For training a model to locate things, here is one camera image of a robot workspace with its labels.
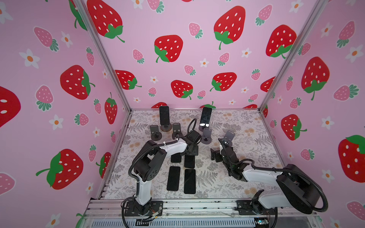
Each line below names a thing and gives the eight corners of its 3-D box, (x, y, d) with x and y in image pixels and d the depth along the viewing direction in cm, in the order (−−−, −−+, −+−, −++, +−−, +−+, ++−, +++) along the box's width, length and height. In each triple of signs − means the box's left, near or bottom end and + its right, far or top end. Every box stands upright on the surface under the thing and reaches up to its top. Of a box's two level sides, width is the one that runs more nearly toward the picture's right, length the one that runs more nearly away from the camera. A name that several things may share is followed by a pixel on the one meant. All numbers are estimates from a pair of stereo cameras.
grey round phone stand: (151, 140, 104) (148, 133, 96) (152, 133, 109) (150, 125, 101) (161, 140, 104) (159, 133, 96) (162, 133, 109) (160, 125, 101)
